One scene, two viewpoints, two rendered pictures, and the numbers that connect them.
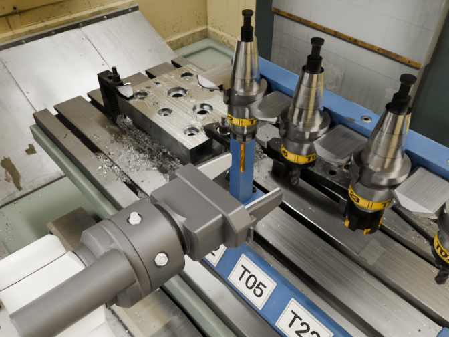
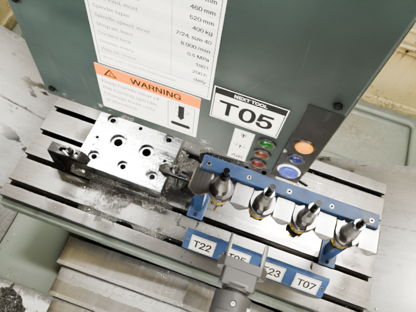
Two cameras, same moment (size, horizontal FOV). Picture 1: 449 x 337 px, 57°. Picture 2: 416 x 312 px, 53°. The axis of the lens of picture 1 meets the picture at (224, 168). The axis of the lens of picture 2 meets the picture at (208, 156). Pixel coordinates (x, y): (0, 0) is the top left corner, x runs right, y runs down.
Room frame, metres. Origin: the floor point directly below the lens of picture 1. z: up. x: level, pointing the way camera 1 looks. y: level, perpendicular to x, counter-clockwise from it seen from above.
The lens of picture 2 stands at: (0.23, 0.27, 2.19)
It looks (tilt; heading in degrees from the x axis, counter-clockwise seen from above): 63 degrees down; 321
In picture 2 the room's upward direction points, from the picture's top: 12 degrees clockwise
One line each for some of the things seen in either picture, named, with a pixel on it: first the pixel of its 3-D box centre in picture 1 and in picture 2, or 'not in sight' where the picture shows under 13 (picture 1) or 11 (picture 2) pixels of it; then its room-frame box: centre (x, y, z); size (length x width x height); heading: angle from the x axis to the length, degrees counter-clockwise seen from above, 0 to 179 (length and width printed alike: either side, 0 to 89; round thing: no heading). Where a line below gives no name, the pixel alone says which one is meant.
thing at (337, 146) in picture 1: (339, 145); (283, 211); (0.39, -0.14, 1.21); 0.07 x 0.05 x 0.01; 132
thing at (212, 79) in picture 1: (219, 77); (200, 182); (0.56, 0.01, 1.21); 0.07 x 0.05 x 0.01; 132
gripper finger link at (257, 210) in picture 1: (264, 209); (265, 259); (0.32, -0.05, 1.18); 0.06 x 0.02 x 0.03; 132
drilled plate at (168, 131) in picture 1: (190, 109); (132, 149); (0.84, 0.08, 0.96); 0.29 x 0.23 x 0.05; 42
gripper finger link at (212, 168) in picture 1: (209, 167); (228, 245); (0.39, 0.02, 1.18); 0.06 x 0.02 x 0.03; 132
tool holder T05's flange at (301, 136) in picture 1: (303, 125); (262, 203); (0.43, -0.10, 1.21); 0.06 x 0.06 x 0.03
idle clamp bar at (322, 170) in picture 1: (317, 176); (236, 169); (0.64, -0.20, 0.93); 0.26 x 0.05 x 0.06; 47
